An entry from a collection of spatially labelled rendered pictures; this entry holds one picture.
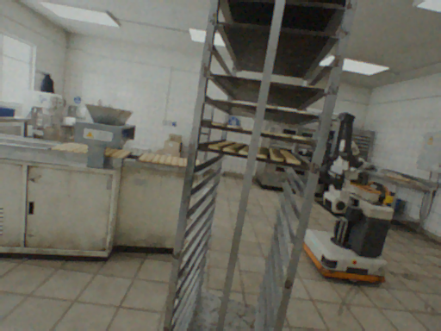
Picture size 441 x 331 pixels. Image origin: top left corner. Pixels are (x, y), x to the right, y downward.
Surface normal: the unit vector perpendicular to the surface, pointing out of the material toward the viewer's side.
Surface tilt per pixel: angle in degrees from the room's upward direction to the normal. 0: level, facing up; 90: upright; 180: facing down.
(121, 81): 90
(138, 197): 90
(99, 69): 90
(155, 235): 90
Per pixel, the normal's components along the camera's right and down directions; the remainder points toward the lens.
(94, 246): 0.20, 0.16
